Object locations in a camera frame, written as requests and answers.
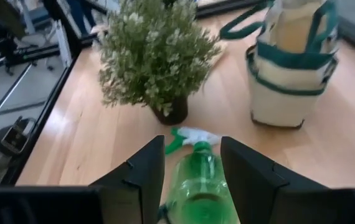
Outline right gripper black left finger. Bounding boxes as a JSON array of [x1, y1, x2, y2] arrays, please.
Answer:
[[88, 134, 166, 224]]

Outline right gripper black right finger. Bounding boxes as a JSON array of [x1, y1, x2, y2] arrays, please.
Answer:
[[220, 136, 328, 224]]

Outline green plastic spray bottle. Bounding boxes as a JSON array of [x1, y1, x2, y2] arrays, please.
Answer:
[[158, 126, 239, 224]]

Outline artificial green potted plant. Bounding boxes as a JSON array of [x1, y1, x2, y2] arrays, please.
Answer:
[[96, 0, 222, 126]]

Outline black office chair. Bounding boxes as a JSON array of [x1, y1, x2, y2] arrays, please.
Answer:
[[0, 0, 38, 78]]

